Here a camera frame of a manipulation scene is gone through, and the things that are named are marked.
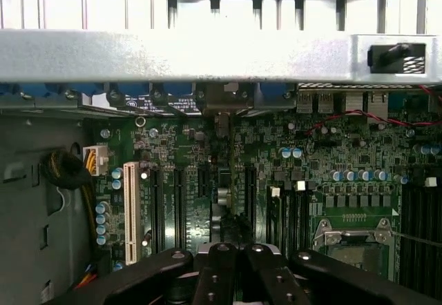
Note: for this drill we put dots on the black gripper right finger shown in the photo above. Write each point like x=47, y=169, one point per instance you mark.
x=269, y=277

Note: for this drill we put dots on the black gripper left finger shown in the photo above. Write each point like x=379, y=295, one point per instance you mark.
x=217, y=277

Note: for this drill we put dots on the RAM slot white clips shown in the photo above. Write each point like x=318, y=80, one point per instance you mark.
x=274, y=215
x=430, y=222
x=301, y=215

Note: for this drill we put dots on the long black expansion slot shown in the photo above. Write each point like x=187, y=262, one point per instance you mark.
x=157, y=208
x=250, y=194
x=179, y=208

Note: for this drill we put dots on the CPU socket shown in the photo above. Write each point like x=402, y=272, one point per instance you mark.
x=355, y=253

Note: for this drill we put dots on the white expansion slot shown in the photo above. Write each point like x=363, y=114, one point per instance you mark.
x=130, y=215

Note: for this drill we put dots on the green motherboard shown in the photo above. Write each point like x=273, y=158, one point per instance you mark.
x=262, y=139

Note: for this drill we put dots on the thin metal locking lever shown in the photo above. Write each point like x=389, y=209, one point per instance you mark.
x=418, y=238

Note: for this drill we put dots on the white power connector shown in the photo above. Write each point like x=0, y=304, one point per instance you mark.
x=98, y=160

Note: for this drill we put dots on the blue slot latch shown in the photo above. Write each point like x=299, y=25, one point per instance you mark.
x=177, y=89
x=273, y=91
x=38, y=89
x=129, y=89
x=84, y=89
x=7, y=89

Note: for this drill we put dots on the dark grey PC case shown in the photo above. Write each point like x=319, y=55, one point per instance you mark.
x=172, y=56

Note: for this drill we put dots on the black case intrusion switch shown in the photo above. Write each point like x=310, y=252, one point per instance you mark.
x=390, y=56

